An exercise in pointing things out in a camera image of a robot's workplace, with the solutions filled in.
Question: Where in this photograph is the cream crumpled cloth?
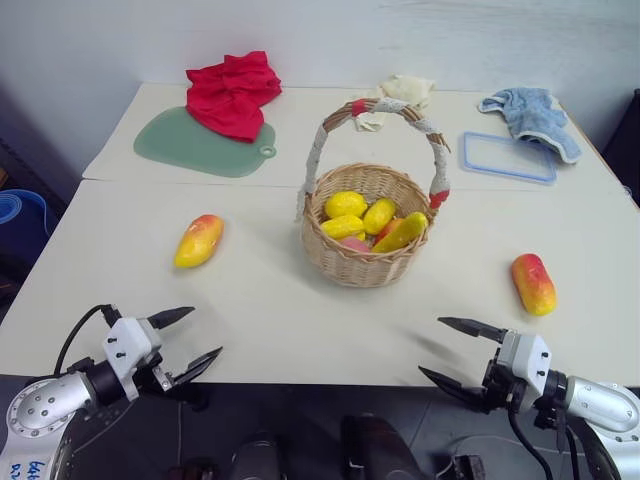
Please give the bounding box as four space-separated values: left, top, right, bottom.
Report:
349 73 438 112

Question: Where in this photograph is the yellow mango with orange tip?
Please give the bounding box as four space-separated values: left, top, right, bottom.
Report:
172 213 225 270

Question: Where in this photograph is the pointed yellow lemon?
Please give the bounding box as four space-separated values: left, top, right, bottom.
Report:
319 214 367 240

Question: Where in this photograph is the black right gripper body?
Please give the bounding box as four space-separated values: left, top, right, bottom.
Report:
482 344 531 414

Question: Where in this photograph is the small dark rounded shape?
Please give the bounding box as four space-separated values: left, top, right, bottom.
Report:
230 432 282 480

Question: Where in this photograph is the thin white cable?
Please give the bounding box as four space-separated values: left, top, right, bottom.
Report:
433 433 484 479

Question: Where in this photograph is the oval yellow lemon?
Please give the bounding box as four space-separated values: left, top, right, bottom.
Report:
362 197 398 236

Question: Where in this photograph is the round yellow lemon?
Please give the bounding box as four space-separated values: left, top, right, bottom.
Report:
324 192 369 219

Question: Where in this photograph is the red crumpled cloth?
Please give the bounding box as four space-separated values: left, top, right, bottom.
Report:
185 49 284 145

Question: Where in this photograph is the red orange fruit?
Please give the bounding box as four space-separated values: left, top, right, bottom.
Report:
374 217 404 246

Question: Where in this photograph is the green cutting board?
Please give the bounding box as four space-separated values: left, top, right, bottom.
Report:
132 105 279 180

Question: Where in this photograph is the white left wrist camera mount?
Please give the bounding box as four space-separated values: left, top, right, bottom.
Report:
102 315 164 402

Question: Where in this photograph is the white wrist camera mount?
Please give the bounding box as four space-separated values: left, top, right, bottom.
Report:
102 315 164 402
496 328 552 401

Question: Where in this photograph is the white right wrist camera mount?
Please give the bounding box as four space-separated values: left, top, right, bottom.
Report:
496 328 552 401

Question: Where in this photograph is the wicker basket with handle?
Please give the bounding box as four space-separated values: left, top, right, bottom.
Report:
294 97 452 289

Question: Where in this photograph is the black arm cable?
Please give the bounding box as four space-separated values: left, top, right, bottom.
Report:
53 303 122 376
505 407 584 480

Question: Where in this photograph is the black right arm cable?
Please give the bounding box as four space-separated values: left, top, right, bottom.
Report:
505 407 584 480

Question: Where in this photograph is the small dark brown block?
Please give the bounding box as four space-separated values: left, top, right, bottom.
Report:
451 453 487 480

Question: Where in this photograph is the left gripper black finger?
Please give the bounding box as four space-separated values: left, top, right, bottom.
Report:
148 306 196 330
169 345 224 386

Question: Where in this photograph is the light blue towel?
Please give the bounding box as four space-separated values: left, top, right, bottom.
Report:
477 87 584 165

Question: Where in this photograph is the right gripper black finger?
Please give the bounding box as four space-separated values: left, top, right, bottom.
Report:
437 315 506 344
417 365 494 414

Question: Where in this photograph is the clear lid with blue rim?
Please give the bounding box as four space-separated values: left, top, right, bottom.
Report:
462 130 558 187

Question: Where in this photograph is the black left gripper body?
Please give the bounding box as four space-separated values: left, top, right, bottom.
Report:
130 344 177 399

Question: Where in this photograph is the red and yellow mango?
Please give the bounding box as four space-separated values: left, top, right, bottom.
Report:
510 252 558 317

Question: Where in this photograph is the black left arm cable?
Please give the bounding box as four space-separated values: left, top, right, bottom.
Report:
53 303 122 376

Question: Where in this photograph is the long yellow mango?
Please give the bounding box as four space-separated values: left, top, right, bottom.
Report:
371 211 430 255

